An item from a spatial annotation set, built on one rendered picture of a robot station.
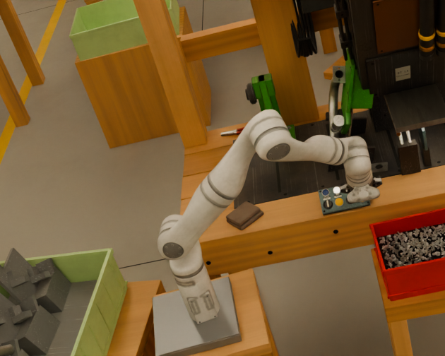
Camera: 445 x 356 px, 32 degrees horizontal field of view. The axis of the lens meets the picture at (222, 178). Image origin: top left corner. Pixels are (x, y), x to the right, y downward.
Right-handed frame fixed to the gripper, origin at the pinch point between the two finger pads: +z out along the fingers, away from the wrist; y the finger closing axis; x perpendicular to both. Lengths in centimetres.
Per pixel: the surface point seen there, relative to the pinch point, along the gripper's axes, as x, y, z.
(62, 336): 27, 97, -3
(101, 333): 29, 84, -6
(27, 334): 26, 104, -12
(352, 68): -36.1, -5.0, -9.0
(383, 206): 3.7, -5.4, 7.7
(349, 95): -30.9, -2.8, -1.6
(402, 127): -14.2, -15.3, -8.1
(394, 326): 40.6, -0.8, 3.6
